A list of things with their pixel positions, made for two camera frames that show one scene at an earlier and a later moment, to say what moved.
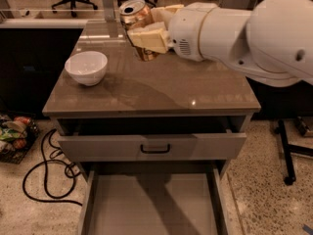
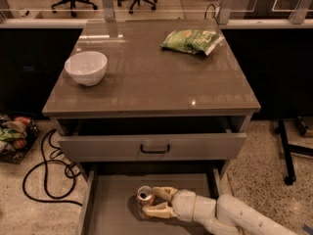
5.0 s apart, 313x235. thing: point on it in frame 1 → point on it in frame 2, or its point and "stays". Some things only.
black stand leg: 288,149 stays
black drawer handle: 156,151 stays
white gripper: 185,29 → 183,204
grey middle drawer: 154,202 stays
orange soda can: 135,13 → 144,198
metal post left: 108,0 stays
